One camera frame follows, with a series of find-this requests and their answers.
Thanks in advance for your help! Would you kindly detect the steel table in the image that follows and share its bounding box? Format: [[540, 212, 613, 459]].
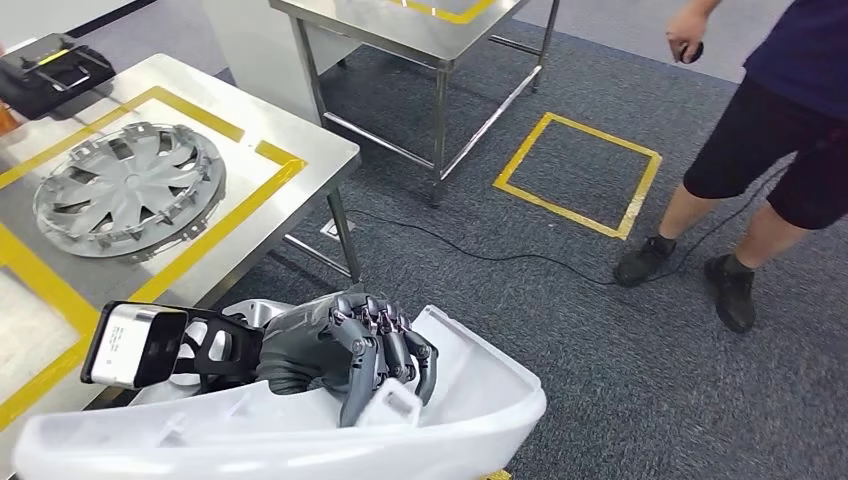
[[270, 0, 561, 208]]

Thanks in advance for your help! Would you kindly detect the white floor socket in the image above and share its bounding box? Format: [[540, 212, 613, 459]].
[[319, 217, 357, 241]]

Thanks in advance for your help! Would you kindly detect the yellow floor tape square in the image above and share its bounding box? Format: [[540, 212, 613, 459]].
[[493, 111, 664, 241]]

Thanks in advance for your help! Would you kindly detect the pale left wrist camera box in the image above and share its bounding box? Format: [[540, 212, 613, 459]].
[[80, 301, 190, 390]]

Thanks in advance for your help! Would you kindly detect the white table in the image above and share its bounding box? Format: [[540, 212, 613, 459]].
[[201, 0, 362, 127]]

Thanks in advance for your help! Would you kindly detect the grey plastic wheel cover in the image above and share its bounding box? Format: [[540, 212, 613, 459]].
[[33, 121, 228, 261]]

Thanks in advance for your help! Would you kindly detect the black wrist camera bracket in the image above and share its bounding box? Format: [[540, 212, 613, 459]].
[[175, 307, 266, 386]]

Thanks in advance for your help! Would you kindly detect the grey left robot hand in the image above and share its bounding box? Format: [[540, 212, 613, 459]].
[[258, 293, 440, 429]]

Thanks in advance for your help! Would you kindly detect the person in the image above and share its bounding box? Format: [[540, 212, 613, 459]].
[[612, 0, 848, 335]]

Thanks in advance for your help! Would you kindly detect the black remote controller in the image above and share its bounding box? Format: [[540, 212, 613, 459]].
[[0, 33, 118, 122]]

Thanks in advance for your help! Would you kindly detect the person's right hand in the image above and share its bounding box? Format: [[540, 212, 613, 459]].
[[665, 5, 711, 66]]

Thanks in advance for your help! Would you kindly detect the white plastic car part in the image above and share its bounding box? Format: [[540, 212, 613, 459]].
[[11, 304, 549, 480]]

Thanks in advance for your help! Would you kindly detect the steel workbench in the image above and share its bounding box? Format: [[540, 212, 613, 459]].
[[0, 52, 364, 465]]

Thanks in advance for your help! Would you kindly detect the black floor cable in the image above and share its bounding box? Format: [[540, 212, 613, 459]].
[[344, 168, 793, 287]]

